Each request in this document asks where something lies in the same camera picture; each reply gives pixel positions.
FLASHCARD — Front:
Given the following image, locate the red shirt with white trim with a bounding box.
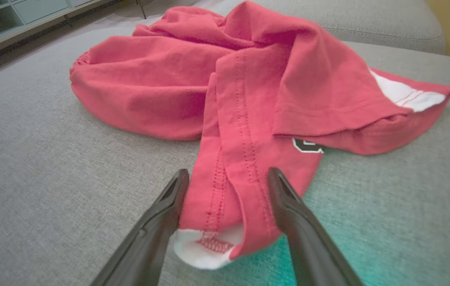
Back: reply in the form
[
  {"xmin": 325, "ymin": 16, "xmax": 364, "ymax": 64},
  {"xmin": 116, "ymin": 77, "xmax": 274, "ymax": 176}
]
[{"xmin": 69, "ymin": 0, "xmax": 450, "ymax": 271}]

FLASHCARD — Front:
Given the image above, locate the large grey sofa ottoman cushion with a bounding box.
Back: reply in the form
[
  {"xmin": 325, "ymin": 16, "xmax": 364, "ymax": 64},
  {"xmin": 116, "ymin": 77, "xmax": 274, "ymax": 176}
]
[{"xmin": 0, "ymin": 12, "xmax": 450, "ymax": 286}]

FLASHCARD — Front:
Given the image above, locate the grey sofa seat cushion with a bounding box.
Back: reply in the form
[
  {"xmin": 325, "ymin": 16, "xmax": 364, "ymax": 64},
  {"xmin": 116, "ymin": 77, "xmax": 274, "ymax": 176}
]
[{"xmin": 193, "ymin": 0, "xmax": 448, "ymax": 55}]

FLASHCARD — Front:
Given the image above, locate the pale teal low cabinet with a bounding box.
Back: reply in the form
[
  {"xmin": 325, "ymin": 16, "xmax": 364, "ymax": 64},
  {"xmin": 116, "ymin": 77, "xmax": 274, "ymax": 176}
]
[{"xmin": 0, "ymin": 0, "xmax": 106, "ymax": 64}]

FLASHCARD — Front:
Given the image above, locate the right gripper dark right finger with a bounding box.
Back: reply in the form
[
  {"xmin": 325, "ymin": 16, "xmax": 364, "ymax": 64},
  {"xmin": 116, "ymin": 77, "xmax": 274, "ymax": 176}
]
[{"xmin": 267, "ymin": 167, "xmax": 364, "ymax": 286}]

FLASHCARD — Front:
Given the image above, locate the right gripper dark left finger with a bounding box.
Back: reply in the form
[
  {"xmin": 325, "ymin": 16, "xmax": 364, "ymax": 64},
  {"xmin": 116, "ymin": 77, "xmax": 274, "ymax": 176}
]
[{"xmin": 90, "ymin": 169, "xmax": 190, "ymax": 286}]

